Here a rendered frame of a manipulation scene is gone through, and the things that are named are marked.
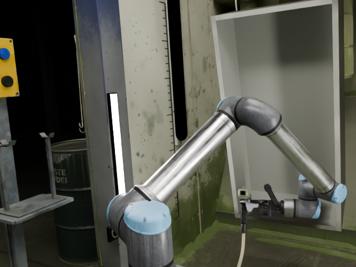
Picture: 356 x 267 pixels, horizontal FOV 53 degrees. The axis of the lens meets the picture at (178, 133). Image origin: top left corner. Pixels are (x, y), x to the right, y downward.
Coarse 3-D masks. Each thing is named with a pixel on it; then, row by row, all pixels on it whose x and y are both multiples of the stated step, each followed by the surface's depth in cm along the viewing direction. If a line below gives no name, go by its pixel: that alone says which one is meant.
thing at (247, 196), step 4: (244, 188) 177; (240, 192) 173; (248, 192) 177; (240, 196) 173; (244, 196) 172; (248, 196) 178; (240, 200) 182; (244, 200) 180; (244, 204) 181; (244, 208) 181; (244, 212) 180; (244, 216) 180; (244, 220) 180; (244, 224) 180; (244, 228) 179; (244, 232) 179
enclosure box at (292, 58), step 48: (336, 0) 157; (240, 48) 219; (288, 48) 206; (336, 48) 163; (240, 96) 227; (288, 96) 216; (336, 96) 171; (240, 144) 228; (336, 144) 179; (288, 192) 239
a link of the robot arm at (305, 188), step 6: (300, 174) 175; (300, 180) 172; (306, 180) 170; (300, 186) 173; (306, 186) 170; (312, 186) 167; (300, 192) 173; (306, 192) 171; (312, 192) 167; (300, 198) 173; (306, 198) 171; (312, 198) 170
